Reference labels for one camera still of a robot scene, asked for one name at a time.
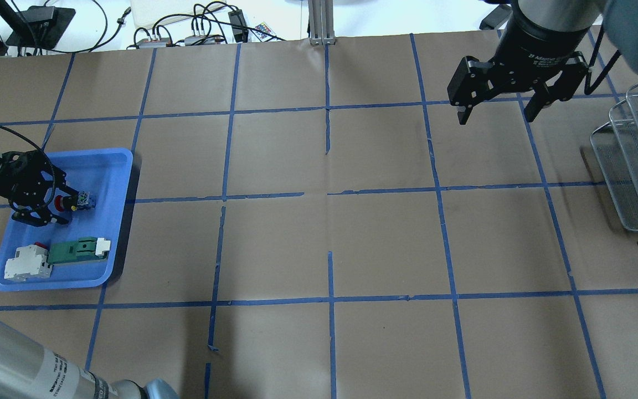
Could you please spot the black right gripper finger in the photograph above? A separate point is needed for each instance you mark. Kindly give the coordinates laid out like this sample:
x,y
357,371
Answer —
x,y
561,84
474,82

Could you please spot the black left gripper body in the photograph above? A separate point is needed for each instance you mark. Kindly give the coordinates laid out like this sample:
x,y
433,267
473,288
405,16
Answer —
x,y
13,173

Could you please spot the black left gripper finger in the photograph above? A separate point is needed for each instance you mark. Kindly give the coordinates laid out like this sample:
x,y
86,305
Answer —
x,y
40,218
55,179

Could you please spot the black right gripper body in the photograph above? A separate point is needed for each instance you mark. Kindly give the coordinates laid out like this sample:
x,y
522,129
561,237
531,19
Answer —
x,y
538,47

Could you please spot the red emergency stop button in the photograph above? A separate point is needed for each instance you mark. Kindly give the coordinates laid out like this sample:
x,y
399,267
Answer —
x,y
82,201

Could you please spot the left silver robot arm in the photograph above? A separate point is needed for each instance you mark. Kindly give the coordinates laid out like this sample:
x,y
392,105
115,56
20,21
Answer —
x,y
29,369

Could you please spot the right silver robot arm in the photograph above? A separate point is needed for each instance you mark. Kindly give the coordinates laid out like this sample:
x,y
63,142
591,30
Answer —
x,y
612,36

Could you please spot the white circuit breaker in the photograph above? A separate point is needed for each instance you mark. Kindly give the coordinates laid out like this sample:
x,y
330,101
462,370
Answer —
x,y
28,262

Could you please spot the green relay module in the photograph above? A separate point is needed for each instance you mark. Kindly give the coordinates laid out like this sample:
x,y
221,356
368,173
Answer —
x,y
83,250

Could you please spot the black monitor stand base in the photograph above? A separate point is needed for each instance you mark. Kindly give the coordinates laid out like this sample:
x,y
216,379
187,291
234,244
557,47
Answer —
x,y
37,26

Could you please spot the grey usb hub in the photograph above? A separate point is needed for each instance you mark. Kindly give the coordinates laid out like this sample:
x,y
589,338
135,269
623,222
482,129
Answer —
x,y
190,41

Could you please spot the aluminium frame post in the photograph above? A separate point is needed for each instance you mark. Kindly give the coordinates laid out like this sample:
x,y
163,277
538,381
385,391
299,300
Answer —
x,y
321,22

